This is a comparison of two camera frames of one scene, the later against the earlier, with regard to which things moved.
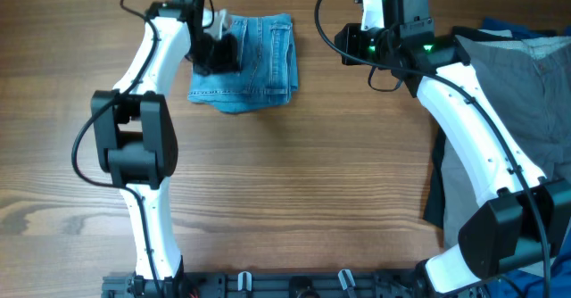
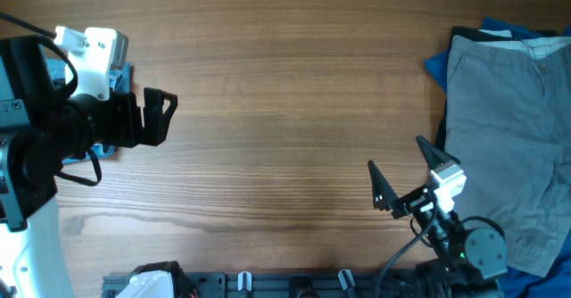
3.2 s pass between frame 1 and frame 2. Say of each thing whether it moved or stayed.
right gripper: moved
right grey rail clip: stayed
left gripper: moved
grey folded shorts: stayed
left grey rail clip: stayed
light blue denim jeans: moved
